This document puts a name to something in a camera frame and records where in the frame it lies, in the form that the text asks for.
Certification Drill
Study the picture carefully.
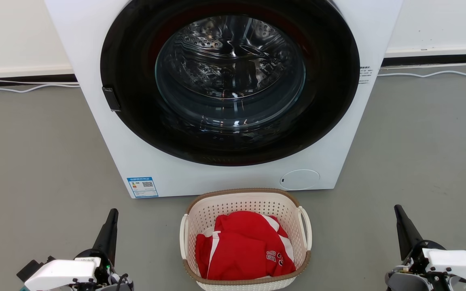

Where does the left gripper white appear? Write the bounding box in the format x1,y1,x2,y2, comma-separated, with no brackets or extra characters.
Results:
24,209,119,291

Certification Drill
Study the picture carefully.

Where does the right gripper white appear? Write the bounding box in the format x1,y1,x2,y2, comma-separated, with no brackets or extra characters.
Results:
394,205,466,284

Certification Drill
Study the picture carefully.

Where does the white perforated laundry basket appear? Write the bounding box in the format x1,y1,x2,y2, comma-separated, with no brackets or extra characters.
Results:
179,188,313,291

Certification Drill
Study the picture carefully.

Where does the blue energy label sticker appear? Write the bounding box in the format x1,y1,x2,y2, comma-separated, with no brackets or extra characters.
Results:
127,177,159,198

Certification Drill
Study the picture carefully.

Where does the white front-load washing machine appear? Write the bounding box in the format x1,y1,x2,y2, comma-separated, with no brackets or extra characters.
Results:
45,0,403,199

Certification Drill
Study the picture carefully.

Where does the round white filter cover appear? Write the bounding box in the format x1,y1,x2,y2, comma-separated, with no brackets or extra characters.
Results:
280,169,321,191

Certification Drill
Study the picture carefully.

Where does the round black washer door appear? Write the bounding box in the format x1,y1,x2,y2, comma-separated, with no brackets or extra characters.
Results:
100,0,360,167

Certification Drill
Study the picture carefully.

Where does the red and white jersey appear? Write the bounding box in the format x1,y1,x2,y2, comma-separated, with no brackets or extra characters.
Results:
195,211,297,281

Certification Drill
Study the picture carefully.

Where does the small text sticker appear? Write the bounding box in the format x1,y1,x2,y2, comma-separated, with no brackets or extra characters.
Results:
358,65,373,85

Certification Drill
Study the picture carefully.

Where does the steel washer drum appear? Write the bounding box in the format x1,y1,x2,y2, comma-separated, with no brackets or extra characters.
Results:
155,15,307,131

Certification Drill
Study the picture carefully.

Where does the black door handle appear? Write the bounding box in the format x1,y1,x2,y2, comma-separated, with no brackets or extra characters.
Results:
102,86,121,112

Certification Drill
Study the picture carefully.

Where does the white floor cable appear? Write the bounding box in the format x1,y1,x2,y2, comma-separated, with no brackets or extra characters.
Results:
377,70,466,78
0,82,81,95

